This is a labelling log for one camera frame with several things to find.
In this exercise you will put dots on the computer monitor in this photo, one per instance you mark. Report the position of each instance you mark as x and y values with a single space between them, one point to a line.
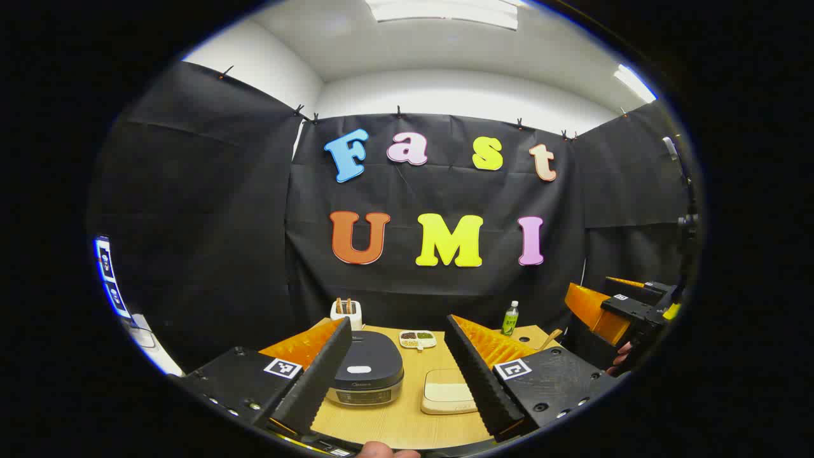
108 273

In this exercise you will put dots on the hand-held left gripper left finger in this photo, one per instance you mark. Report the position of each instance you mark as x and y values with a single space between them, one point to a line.
318 381

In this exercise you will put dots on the black backdrop cloth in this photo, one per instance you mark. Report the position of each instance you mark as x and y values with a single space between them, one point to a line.
222 222

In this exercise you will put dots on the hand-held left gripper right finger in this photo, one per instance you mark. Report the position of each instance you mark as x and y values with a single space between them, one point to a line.
480 381

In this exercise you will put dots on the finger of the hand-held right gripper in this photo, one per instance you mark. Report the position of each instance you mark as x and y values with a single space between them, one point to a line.
658 289
629 310

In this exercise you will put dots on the white divided grain dish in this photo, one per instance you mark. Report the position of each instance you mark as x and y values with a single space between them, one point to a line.
418 339

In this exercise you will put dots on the green tea bottle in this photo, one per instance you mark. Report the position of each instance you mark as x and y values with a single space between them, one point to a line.
509 321

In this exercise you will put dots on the row of black cloth clips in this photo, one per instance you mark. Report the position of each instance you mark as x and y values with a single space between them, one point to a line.
399 112

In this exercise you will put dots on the white toaster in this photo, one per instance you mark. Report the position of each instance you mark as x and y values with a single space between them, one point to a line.
346 316

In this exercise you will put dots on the dark grey rice cooker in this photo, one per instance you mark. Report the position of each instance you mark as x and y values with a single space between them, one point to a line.
365 366

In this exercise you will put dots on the white side table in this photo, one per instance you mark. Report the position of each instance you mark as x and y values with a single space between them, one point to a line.
149 346

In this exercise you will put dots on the ceiling light panel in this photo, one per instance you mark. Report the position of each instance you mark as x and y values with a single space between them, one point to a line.
445 11
634 83

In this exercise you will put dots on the clear rice container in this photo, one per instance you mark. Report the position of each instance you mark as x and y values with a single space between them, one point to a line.
445 389

